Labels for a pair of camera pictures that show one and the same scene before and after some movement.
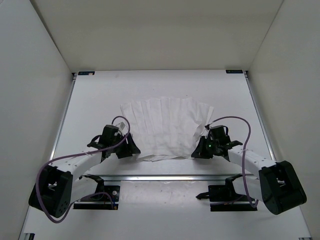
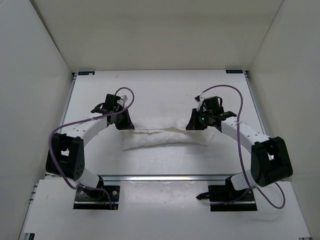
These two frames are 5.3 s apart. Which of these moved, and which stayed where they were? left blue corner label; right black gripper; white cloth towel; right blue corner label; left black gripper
Moved: left black gripper; white cloth towel; right black gripper
Stayed: left blue corner label; right blue corner label
